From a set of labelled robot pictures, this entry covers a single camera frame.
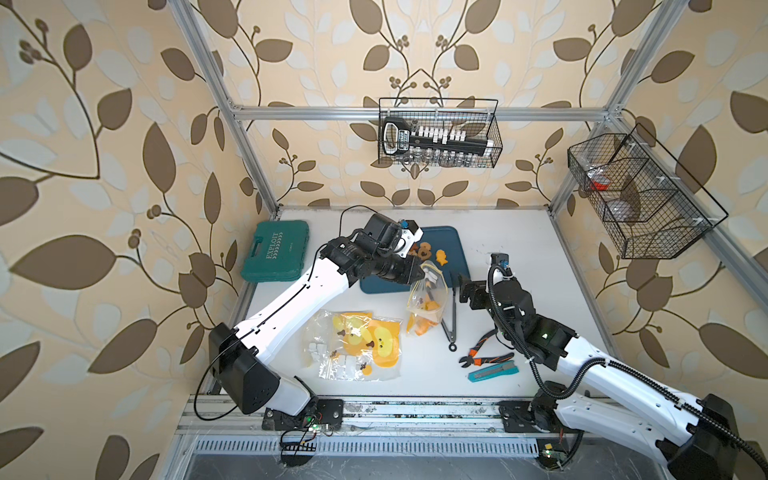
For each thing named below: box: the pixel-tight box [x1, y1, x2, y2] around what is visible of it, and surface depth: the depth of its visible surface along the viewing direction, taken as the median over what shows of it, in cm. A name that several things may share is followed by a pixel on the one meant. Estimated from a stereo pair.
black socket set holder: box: [382, 116, 494, 164], surface depth 86 cm
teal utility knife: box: [467, 361, 519, 383], surface depth 83 cm
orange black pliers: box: [459, 329, 515, 368], surface depth 85 cm
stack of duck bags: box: [303, 309, 403, 381], surface depth 86 cm
